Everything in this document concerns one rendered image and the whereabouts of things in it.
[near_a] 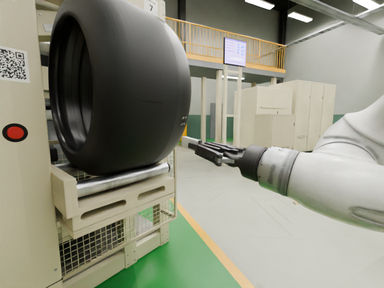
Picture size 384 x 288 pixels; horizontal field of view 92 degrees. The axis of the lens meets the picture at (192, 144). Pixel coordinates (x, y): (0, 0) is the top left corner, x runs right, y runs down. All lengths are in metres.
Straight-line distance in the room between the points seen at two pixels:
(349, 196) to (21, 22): 0.75
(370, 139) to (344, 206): 0.16
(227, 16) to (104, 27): 12.65
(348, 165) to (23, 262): 0.76
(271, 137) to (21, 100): 4.73
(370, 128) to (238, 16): 13.26
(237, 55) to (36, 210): 4.53
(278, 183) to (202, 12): 12.04
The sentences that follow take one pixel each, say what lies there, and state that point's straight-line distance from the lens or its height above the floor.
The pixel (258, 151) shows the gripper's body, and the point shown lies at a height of 1.03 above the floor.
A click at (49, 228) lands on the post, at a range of 0.70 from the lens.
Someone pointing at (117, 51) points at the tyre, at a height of 1.25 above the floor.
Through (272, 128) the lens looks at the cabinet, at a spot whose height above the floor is 0.90.
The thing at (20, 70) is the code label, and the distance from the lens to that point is 0.64.
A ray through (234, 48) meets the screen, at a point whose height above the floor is 2.68.
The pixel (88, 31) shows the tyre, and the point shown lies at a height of 1.31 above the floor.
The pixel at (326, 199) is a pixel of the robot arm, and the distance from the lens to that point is 0.35.
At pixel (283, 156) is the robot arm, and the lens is 0.37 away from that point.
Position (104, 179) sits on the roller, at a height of 0.92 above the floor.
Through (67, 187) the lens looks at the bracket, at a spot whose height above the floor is 0.93.
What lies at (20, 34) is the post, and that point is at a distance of 0.66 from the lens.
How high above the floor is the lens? 1.09
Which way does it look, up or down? 7 degrees down
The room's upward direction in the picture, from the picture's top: straight up
